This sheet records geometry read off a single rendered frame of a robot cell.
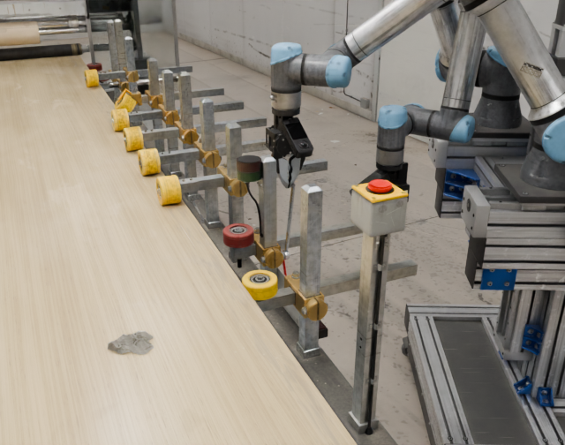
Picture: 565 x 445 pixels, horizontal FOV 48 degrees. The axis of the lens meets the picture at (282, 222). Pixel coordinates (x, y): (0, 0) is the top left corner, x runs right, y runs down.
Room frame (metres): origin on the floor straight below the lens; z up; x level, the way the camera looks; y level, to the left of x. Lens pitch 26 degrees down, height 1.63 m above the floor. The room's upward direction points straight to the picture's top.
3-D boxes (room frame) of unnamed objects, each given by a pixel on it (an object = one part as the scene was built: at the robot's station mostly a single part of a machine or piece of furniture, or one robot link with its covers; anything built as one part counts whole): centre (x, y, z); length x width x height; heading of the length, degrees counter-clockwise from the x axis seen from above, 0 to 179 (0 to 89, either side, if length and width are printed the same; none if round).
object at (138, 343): (0.99, 0.29, 0.91); 0.09 x 0.07 x 0.02; 91
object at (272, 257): (1.47, 0.05, 0.85); 0.13 x 0.06 x 0.05; 23
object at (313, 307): (1.25, -0.05, 0.84); 0.13 x 0.06 x 0.05; 23
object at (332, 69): (1.54, -0.11, 1.30); 0.11 x 0.11 x 0.08; 73
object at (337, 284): (1.30, -0.13, 0.84); 0.43 x 0.03 x 0.04; 113
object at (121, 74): (3.12, 0.69, 0.95); 0.50 x 0.04 x 0.04; 113
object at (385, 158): (1.64, -0.29, 1.05); 0.08 x 0.08 x 0.05
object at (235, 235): (1.47, 0.11, 0.85); 0.08 x 0.08 x 0.11
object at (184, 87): (2.14, 0.33, 0.92); 0.03 x 0.03 x 0.48; 23
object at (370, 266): (0.98, -0.17, 0.93); 0.05 x 0.05 x 0.45; 23
